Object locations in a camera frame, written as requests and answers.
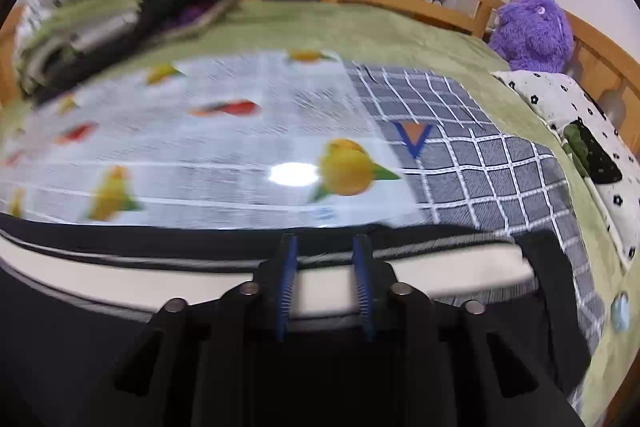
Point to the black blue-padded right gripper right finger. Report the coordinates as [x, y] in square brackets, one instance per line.
[504, 364]

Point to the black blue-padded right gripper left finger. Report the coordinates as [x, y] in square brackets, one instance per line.
[188, 354]

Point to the black pants with white stripe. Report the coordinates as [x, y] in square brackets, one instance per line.
[68, 314]

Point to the grey checked cloth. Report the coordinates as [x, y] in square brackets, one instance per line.
[443, 161]

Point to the small light blue disc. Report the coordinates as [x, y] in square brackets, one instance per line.
[620, 312]

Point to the fruit-print plastic mat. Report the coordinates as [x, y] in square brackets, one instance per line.
[248, 141]

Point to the white flower-print pillow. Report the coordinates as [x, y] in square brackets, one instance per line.
[589, 138]

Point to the green bed blanket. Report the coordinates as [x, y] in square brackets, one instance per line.
[376, 37]

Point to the purple plush toy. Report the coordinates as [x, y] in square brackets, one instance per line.
[533, 35]

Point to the wooden bed frame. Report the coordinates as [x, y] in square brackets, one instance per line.
[309, 213]

